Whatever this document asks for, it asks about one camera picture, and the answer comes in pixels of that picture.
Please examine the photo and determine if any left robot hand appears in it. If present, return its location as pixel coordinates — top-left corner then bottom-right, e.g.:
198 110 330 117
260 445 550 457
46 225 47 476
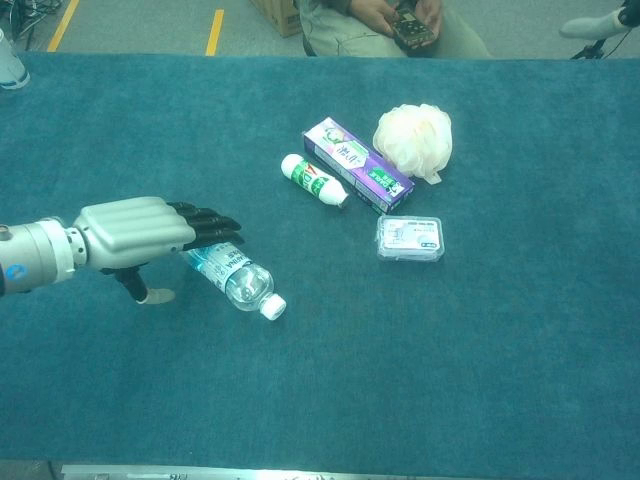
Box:
73 196 246 305

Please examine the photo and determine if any clear plastic water bottle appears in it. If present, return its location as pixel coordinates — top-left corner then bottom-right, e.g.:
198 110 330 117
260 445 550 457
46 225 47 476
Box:
182 242 288 321

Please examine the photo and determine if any white green drink bottle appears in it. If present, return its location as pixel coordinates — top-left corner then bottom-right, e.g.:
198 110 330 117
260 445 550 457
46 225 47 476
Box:
280 153 350 209

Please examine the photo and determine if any cream mesh bath loofah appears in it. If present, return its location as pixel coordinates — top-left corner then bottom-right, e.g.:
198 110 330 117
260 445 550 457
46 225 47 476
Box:
372 103 454 185

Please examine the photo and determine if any white cylinder blue band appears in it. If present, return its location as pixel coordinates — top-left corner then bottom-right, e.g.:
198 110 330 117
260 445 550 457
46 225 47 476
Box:
0 28 31 90

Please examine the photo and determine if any yellow floor tape strip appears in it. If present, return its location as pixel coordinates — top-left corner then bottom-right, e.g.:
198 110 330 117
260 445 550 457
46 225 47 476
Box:
46 0 81 53
204 8 226 57

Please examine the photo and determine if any purple toothpaste box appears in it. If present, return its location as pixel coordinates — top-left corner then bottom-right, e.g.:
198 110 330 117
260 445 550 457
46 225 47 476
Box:
302 116 417 211

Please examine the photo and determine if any teal table cloth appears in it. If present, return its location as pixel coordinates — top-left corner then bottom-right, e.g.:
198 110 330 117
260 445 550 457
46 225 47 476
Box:
0 51 640 469

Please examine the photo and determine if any metal table edge bar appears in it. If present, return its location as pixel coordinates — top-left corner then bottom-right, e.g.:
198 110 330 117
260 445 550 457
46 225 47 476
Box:
59 464 384 480

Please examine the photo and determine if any cardboard box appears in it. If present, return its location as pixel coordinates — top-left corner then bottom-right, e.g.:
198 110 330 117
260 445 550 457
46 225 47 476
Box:
249 0 304 39

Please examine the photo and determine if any clear box purple label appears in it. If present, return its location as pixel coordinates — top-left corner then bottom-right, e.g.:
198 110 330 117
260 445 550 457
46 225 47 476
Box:
375 213 446 264

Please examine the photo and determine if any seated person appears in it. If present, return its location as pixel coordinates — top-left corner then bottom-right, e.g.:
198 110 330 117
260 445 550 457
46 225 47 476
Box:
299 0 494 59

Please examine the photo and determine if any black handheld device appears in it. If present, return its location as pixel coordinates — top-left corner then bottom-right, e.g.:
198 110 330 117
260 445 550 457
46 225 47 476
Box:
389 12 435 51

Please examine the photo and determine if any black tripod stand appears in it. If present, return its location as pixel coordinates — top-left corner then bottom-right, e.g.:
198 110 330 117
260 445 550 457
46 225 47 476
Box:
569 0 640 61

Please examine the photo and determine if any floor cable tangle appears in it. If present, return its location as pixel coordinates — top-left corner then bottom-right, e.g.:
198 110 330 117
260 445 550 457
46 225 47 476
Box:
0 0 66 40

